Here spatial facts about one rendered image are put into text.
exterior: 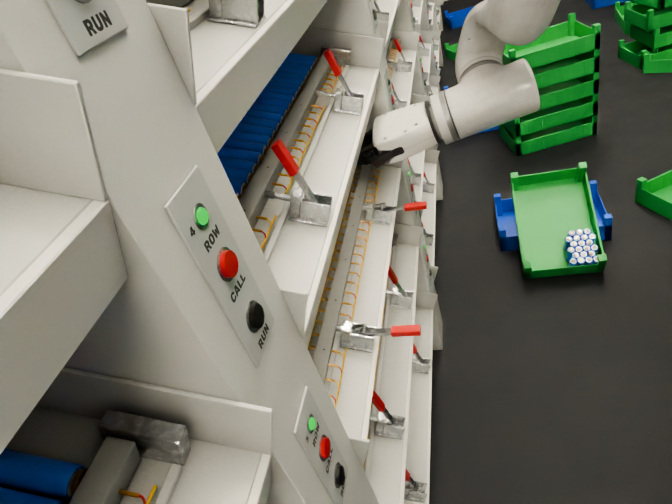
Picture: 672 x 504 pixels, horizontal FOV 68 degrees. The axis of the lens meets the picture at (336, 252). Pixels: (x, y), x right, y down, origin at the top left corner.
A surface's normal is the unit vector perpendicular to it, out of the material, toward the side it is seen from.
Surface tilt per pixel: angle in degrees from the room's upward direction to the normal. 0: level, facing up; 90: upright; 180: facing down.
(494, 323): 0
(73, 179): 90
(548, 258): 28
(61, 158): 90
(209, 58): 21
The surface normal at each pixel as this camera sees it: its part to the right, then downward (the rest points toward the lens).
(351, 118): 0.09, -0.76
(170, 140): 0.95, -0.11
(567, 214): -0.32, -0.39
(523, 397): -0.27, -0.77
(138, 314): -0.16, 0.63
